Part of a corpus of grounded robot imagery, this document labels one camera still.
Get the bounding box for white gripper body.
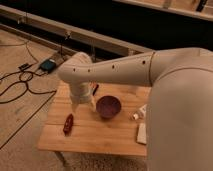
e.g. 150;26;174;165
69;83;92;104

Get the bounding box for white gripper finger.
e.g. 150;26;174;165
88;101;96;110
71;103;79;113

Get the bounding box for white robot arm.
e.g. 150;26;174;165
58;48;213;171

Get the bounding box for dark purple ceramic bowl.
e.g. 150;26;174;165
96;96;121;119

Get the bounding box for black remote control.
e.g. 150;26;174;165
92;84;99;96

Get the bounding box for red toy car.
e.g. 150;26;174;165
63;114;73;135

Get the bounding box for wooden table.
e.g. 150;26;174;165
38;82;150;156

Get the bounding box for blue black power adapter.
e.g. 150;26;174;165
39;59;56;73

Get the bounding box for white flat box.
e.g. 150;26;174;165
137;123;146;144

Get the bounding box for small black connector box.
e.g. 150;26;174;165
18;63;30;71

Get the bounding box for black floor cables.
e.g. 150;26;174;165
0;39;81;151

